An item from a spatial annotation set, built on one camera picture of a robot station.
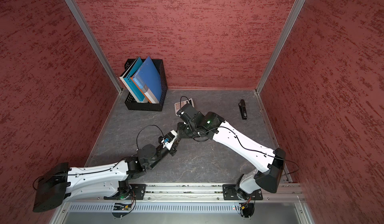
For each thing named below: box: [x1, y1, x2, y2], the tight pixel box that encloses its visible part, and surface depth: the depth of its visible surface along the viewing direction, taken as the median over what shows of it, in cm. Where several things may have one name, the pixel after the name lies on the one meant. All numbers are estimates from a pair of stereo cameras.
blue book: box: [132, 56, 162, 104], surface depth 100 cm
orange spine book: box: [129, 76, 157, 104], surface depth 97 cm
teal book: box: [123, 56, 144, 102], surface depth 93 cm
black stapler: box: [238, 99, 247, 120], surface depth 106 cm
